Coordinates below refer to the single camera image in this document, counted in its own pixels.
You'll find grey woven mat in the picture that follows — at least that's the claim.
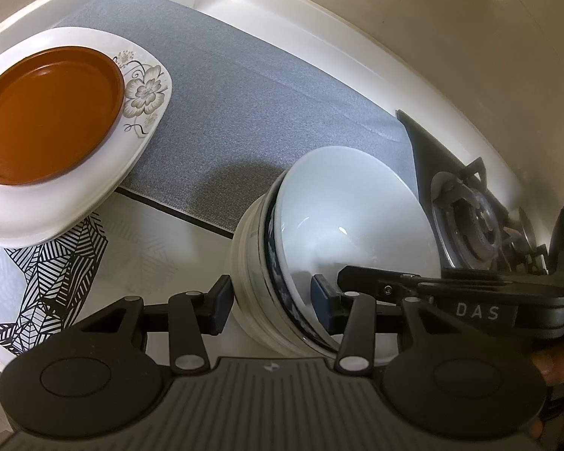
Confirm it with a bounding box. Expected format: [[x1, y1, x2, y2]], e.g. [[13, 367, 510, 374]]
[[52, 0, 417, 236]]

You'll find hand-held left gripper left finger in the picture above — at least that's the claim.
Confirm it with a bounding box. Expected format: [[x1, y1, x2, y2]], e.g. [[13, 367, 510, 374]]
[[77, 275, 234, 372]]

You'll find gas stove burner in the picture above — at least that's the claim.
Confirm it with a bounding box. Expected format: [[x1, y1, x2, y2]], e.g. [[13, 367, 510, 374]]
[[395, 109, 553, 277]]

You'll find white square floral plate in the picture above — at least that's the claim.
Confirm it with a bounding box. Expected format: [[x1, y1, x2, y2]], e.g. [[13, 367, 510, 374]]
[[0, 27, 174, 249]]

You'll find black and white patterned mat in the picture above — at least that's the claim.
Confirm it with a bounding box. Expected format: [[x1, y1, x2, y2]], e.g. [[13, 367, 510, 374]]
[[0, 188, 245, 368]]

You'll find cream ribbed bowl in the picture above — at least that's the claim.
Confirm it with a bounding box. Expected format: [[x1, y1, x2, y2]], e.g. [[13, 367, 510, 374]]
[[231, 171, 339, 358]]

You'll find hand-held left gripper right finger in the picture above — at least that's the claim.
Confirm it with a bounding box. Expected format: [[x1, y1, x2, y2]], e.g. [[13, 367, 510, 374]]
[[310, 275, 446, 374]]

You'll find brown round plate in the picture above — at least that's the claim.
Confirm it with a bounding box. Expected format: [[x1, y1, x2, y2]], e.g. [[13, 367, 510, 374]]
[[0, 46, 125, 185]]

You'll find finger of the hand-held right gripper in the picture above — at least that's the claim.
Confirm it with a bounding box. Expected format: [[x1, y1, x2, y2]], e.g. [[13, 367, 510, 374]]
[[337, 265, 448, 299]]

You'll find person's right hand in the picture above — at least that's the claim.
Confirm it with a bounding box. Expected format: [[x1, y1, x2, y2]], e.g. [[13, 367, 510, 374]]
[[531, 337, 564, 387]]

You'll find white bowl with blue pattern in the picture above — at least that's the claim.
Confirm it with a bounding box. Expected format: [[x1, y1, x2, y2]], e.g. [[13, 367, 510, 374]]
[[263, 147, 440, 351]]

